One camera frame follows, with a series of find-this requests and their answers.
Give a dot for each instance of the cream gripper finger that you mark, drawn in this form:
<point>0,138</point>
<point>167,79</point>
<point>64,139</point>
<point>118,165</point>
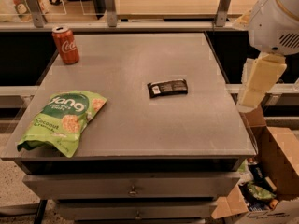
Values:
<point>258,77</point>

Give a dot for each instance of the green rice chip bag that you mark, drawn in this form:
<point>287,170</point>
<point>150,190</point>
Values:
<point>61,121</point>

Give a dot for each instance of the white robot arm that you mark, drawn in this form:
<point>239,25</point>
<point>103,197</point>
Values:
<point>274,31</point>

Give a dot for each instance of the red coke can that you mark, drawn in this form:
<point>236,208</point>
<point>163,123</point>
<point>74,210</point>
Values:
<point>65,44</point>

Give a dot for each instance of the cardboard box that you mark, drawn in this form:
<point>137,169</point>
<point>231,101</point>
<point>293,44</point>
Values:
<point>278,154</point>

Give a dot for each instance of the black snack bar wrapper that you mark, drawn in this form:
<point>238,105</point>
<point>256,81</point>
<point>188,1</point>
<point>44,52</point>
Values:
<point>165,88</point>

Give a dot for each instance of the snack packages in box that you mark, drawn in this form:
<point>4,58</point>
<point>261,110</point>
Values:
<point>258,190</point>

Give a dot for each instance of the grey upper drawer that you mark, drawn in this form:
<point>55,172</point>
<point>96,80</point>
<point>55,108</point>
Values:
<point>132,185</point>

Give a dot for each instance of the grey drawer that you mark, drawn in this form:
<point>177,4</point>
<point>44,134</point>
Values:
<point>135,210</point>
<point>132,185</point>

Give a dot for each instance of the grey lower drawer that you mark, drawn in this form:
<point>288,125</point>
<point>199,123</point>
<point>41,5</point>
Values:
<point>135,210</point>

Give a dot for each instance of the right metal bracket post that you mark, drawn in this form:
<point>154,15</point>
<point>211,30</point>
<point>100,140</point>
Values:
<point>222,12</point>

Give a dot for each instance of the metal bracket post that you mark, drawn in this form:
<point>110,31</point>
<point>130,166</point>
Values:
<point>112,19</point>
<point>222,12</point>
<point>37,13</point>

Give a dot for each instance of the middle metal bracket post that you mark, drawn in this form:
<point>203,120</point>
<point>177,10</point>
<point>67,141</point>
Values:
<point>112,19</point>

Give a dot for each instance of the left metal bracket post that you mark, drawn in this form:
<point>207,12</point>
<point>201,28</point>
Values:
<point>37,13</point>

